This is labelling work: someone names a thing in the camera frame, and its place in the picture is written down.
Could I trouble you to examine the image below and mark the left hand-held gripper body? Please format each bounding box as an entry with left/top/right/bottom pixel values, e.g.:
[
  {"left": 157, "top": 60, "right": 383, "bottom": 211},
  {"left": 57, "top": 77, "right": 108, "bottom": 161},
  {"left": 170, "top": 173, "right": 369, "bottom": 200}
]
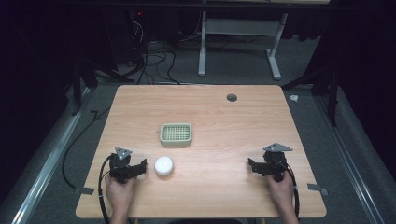
[{"left": 108, "top": 147, "right": 139, "bottom": 185}]

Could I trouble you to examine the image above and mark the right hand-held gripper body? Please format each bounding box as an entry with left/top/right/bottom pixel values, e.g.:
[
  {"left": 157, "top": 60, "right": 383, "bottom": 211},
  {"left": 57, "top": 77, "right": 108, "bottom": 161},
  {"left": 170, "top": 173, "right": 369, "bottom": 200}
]
[{"left": 262, "top": 142, "right": 294, "bottom": 183}]

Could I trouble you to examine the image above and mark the white round lid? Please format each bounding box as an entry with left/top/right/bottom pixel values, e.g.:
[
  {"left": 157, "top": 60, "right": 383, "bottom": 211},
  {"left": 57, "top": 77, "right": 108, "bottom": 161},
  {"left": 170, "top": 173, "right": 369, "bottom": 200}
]
[{"left": 154, "top": 156, "right": 175, "bottom": 177}]

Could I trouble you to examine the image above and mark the green soap dish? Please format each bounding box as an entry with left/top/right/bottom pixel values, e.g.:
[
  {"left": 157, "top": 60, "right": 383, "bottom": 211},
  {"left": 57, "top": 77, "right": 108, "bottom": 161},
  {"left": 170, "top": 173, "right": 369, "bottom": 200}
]
[{"left": 159, "top": 122, "right": 193, "bottom": 148}]

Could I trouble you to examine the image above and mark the person's left hand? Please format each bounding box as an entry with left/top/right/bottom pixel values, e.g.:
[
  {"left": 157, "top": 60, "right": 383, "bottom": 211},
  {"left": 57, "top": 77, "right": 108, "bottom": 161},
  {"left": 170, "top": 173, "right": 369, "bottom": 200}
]
[{"left": 105, "top": 174, "right": 136, "bottom": 216}]

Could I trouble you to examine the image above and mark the person's right hand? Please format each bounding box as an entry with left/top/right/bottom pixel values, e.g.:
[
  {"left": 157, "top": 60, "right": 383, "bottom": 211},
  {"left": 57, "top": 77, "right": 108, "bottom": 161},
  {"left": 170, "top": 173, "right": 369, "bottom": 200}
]
[{"left": 266, "top": 172, "right": 295, "bottom": 210}]

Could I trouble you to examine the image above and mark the grey tape strip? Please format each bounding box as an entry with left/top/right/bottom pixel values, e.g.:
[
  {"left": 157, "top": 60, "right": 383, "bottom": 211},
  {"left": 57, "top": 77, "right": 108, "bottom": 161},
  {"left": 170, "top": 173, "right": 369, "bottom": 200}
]
[
  {"left": 74, "top": 186, "right": 95, "bottom": 196},
  {"left": 306, "top": 183, "right": 329, "bottom": 197}
]

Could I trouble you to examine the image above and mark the black metal stand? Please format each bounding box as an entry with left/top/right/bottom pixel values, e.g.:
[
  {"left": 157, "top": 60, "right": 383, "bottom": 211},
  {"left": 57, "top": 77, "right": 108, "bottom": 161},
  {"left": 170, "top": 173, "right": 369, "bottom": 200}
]
[
  {"left": 281, "top": 65, "right": 341, "bottom": 128},
  {"left": 70, "top": 58, "right": 135, "bottom": 117}
]

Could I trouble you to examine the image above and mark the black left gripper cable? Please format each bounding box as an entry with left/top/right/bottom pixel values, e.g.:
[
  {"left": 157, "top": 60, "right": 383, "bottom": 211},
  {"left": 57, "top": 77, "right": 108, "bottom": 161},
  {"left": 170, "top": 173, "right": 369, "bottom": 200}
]
[{"left": 97, "top": 154, "right": 114, "bottom": 224}]

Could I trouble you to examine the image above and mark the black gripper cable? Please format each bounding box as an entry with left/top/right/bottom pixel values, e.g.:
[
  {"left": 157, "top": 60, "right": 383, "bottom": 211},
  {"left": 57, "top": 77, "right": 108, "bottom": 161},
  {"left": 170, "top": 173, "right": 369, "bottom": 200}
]
[
  {"left": 276, "top": 160, "right": 301, "bottom": 219},
  {"left": 97, "top": 154, "right": 114, "bottom": 224}
]

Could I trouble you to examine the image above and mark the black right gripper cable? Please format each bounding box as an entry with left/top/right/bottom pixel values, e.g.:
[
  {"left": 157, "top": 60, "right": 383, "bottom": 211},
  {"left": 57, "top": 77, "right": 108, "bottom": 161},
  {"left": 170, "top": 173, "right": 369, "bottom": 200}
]
[{"left": 276, "top": 160, "right": 301, "bottom": 219}]

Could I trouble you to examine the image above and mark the black floor cable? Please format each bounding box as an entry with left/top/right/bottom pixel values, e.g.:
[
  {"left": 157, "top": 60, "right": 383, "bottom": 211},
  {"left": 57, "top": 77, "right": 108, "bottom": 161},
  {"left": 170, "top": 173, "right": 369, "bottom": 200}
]
[{"left": 61, "top": 106, "right": 112, "bottom": 190}]

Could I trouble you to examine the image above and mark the grey metal floor rail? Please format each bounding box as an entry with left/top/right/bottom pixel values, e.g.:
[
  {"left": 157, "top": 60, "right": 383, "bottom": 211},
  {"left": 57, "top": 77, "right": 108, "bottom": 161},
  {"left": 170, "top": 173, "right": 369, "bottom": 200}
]
[
  {"left": 11, "top": 88, "right": 92, "bottom": 224},
  {"left": 313, "top": 92, "right": 388, "bottom": 224}
]

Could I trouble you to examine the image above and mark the tangle of black cables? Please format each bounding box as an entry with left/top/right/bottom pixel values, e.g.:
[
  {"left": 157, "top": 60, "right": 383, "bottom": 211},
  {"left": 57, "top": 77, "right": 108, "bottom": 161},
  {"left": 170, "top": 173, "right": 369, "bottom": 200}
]
[{"left": 126, "top": 18, "right": 182, "bottom": 86}]

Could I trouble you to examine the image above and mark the white metal table frame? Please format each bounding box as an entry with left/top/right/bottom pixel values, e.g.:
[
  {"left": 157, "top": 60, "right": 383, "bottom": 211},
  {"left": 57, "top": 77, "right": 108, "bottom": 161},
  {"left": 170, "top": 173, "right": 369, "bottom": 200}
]
[{"left": 197, "top": 10, "right": 290, "bottom": 81}]

